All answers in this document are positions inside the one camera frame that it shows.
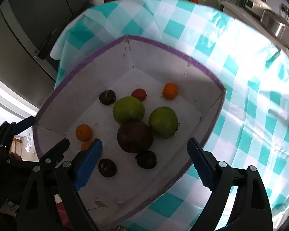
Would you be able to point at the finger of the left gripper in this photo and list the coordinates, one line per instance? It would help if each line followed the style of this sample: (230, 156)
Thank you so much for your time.
(56, 153)
(24, 125)

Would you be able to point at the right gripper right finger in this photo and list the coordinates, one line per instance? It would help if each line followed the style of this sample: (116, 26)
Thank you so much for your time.
(251, 209)

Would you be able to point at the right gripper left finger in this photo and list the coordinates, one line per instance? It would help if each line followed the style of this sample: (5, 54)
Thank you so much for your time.
(73, 175)

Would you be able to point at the orange tangerine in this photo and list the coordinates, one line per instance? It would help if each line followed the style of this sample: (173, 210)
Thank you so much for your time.
(84, 132)
(86, 145)
(170, 91)

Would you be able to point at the dark passion fruit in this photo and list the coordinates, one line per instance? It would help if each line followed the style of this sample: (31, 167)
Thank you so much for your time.
(107, 97)
(146, 159)
(107, 168)

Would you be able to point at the dark red pomegranate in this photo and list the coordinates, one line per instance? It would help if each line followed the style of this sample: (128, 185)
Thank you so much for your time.
(134, 136)

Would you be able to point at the large green apple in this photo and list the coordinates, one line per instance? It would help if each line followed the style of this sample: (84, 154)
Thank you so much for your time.
(128, 108)

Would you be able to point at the small red tomato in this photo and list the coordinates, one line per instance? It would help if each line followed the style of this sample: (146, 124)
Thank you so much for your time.
(140, 94)

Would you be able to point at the teal checkered tablecloth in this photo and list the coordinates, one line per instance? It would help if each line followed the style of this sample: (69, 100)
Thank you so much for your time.
(253, 127)

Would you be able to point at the grey refrigerator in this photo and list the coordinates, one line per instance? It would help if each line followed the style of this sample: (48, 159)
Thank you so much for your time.
(28, 32)

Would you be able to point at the white box purple rim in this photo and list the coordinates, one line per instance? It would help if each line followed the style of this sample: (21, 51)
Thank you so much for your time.
(124, 65)

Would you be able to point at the steel kitchen appliance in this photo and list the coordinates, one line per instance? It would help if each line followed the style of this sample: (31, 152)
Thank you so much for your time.
(275, 24)

